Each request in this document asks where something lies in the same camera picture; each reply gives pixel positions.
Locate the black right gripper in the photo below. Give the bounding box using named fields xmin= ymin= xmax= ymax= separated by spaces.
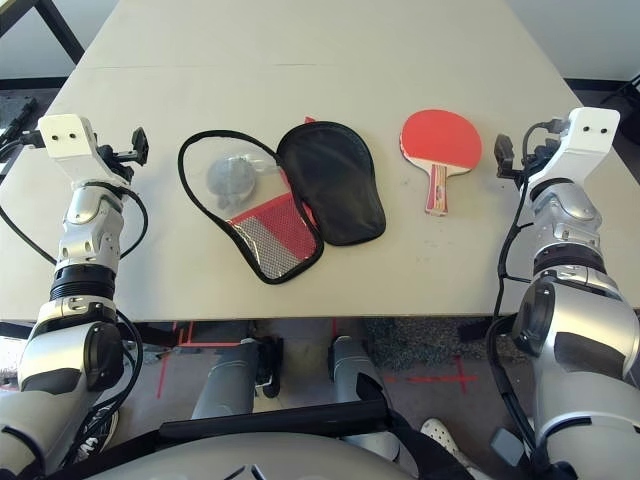
xmin=492 ymin=130 xmax=557 ymax=179

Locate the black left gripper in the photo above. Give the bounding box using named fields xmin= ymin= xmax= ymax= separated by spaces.
xmin=98 ymin=127 xmax=150 ymax=175

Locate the red ping-pong paddle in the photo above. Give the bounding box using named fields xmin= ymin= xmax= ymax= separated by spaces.
xmin=398 ymin=107 xmax=484 ymax=217

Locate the white grey plush keychain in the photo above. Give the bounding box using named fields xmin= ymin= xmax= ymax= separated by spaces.
xmin=205 ymin=152 xmax=281 ymax=214

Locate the red black paddle case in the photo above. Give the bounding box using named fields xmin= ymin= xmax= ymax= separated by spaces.
xmin=177 ymin=116 xmax=388 ymax=286

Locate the dark speckled foam mat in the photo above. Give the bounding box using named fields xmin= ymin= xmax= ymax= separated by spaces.
xmin=364 ymin=319 xmax=501 ymax=374

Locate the grey left robot leg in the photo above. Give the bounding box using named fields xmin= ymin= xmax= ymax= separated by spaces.
xmin=192 ymin=337 xmax=284 ymax=421

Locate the grey robot leg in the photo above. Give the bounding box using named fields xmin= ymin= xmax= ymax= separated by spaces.
xmin=327 ymin=334 xmax=401 ymax=446
xmin=192 ymin=337 xmax=284 ymax=421

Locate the grey right robot leg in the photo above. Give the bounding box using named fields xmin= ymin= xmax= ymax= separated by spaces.
xmin=327 ymin=334 xmax=401 ymax=446

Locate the grey rectangular block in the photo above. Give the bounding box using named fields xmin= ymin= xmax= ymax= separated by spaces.
xmin=489 ymin=427 xmax=524 ymax=464

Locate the white perforated shoe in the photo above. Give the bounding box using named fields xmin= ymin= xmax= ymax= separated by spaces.
xmin=419 ymin=417 xmax=469 ymax=469

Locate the black white sneaker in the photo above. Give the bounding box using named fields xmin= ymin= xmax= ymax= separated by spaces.
xmin=74 ymin=404 xmax=121 ymax=464

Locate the black torso harness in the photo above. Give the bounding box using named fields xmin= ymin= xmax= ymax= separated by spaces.
xmin=44 ymin=372 xmax=481 ymax=480

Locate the grey robot torso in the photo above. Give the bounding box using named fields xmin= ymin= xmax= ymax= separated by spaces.
xmin=49 ymin=429 xmax=476 ymax=480

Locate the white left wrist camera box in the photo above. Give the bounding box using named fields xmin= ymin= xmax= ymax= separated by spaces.
xmin=37 ymin=113 xmax=136 ymax=187

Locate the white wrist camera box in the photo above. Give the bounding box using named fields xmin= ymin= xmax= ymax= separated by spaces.
xmin=37 ymin=113 xmax=136 ymax=187
xmin=527 ymin=106 xmax=622 ymax=199

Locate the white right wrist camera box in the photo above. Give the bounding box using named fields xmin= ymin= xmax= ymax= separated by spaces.
xmin=527 ymin=106 xmax=622 ymax=199

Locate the black metal frame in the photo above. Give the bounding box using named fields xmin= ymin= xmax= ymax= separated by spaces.
xmin=0 ymin=0 xmax=87 ymax=66

